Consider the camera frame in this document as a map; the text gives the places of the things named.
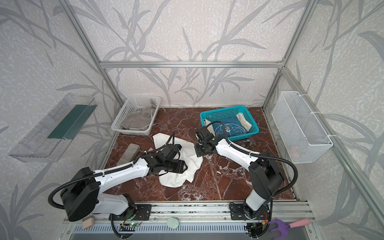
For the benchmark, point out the blue beige Doraemon towel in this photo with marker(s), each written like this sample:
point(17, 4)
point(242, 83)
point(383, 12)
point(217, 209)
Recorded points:
point(234, 126)

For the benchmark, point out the grey folded towel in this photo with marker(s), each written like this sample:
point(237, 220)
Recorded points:
point(139, 120)

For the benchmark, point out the teal plastic basket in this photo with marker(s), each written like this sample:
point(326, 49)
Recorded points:
point(214, 116)

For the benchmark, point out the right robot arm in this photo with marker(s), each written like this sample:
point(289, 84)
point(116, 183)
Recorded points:
point(264, 170)

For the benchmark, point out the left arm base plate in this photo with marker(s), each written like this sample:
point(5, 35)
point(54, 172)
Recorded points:
point(140, 212)

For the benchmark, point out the aluminium rail frame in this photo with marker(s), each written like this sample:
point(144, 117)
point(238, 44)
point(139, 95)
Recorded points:
point(198, 221)

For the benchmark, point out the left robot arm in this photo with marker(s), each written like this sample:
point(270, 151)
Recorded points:
point(85, 193)

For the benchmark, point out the grey plastic basket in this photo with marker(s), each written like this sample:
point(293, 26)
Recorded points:
point(133, 104)

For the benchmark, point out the grey flat stone block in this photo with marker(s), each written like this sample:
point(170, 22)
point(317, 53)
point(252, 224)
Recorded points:
point(129, 155)

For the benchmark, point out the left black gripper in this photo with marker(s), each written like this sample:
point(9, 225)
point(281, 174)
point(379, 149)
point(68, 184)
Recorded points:
point(177, 165)

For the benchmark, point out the clear acrylic wall shelf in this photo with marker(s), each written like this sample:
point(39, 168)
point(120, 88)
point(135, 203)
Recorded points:
point(50, 138)

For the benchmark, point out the white wire mesh basket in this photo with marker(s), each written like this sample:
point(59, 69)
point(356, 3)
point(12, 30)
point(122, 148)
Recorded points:
point(302, 133)

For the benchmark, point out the beige sponge block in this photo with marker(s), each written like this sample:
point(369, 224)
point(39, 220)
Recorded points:
point(88, 222)

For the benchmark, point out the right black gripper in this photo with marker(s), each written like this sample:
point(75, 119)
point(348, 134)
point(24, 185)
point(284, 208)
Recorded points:
point(202, 148)

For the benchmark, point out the pale green round disc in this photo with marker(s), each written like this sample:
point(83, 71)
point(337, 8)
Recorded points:
point(173, 223)

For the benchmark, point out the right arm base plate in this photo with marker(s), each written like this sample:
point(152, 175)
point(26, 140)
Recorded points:
point(242, 212)

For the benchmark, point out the purple pink fork tool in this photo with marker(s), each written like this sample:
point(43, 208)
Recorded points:
point(283, 228)

